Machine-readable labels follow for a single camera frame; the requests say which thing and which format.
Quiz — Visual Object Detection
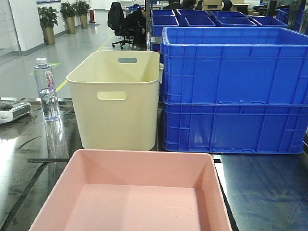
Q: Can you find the cream plastic basket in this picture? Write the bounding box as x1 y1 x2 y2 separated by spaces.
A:
66 51 160 151

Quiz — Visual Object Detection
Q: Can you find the large blue crate upper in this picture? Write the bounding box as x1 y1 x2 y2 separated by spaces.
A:
161 27 308 105

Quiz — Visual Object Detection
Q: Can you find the clear water bottle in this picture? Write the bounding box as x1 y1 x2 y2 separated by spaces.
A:
34 58 61 121

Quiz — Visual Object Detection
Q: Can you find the large blue crate lower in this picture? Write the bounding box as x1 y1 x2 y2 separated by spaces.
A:
163 103 308 154

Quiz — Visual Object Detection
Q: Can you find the potted plant gold planter right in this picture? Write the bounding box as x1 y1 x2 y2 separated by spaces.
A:
75 0 90 29

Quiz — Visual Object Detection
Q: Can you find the white grey handheld device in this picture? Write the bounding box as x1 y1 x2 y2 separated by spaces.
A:
0 100 32 124

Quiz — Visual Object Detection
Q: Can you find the small blue bin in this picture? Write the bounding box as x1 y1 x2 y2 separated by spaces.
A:
152 10 179 37
248 16 288 28
176 9 216 27
209 11 257 27

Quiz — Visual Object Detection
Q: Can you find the small blue bin centre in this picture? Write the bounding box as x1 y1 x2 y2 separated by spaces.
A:
176 9 216 27

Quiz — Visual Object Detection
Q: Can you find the potted plant gold planter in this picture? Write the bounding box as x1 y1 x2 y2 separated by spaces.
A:
75 0 90 29
60 1 77 34
38 6 58 45

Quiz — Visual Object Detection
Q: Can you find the black office chair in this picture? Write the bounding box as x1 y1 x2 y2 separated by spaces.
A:
107 2 147 51

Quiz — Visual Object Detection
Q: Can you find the large blue crate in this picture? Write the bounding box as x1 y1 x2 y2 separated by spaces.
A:
161 27 308 105
163 103 308 154

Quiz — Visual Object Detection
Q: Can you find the small blue bin left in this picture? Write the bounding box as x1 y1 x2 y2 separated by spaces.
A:
152 10 179 37

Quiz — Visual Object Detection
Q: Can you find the potted plant gold planter left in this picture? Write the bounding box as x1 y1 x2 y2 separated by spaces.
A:
38 6 58 45

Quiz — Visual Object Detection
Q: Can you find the small blue bin far right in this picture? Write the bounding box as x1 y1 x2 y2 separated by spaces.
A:
248 16 288 28

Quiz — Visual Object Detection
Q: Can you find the potted plant gold planter middle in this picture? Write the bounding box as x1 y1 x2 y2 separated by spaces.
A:
60 1 77 34

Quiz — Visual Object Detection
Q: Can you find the pink plastic bin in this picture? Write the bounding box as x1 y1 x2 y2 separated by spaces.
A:
30 149 231 231

